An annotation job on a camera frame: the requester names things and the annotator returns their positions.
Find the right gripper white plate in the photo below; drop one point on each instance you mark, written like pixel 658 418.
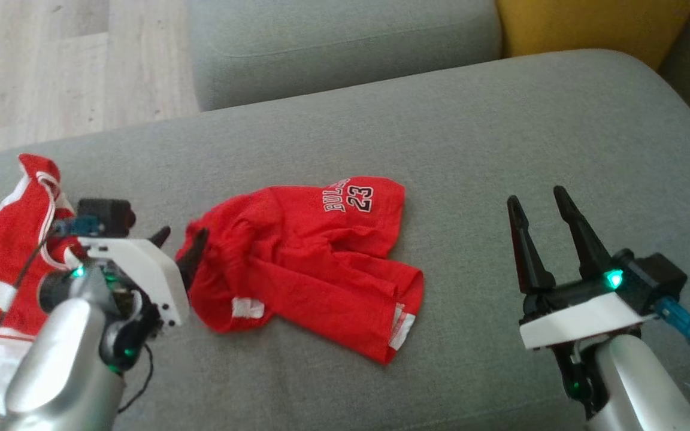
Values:
pixel 578 317

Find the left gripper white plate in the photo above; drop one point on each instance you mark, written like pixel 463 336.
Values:
pixel 141 263

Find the red basketball shorts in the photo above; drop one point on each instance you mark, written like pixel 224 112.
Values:
pixel 297 257

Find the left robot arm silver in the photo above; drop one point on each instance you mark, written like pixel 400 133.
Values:
pixel 63 359

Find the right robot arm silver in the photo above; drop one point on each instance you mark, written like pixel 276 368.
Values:
pixel 638 383

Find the grey sofa seat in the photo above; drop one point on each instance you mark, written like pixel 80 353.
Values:
pixel 471 149

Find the yellow cushion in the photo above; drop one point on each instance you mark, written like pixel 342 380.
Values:
pixel 590 24

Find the grey sofa back cushion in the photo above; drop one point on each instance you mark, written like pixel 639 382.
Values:
pixel 333 48

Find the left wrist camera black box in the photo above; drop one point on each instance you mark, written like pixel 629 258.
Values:
pixel 105 212

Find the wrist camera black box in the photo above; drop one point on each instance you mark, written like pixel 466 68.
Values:
pixel 105 212
pixel 650 275

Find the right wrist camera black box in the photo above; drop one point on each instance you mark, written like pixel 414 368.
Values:
pixel 650 275

